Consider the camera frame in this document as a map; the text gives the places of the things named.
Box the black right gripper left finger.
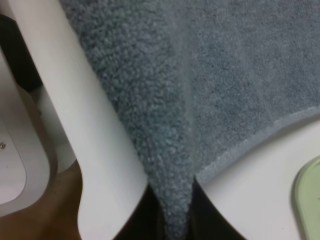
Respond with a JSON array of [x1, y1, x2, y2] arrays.
[[114, 186, 165, 240]]

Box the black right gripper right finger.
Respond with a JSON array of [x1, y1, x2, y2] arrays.
[[186, 179, 244, 240]]

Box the grey towel with orange stripes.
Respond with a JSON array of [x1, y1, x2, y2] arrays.
[[61, 0, 320, 240]]

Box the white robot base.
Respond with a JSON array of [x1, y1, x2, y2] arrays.
[[0, 0, 83, 218]]

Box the light green plastic tray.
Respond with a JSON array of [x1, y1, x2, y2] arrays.
[[293, 157, 320, 240]]

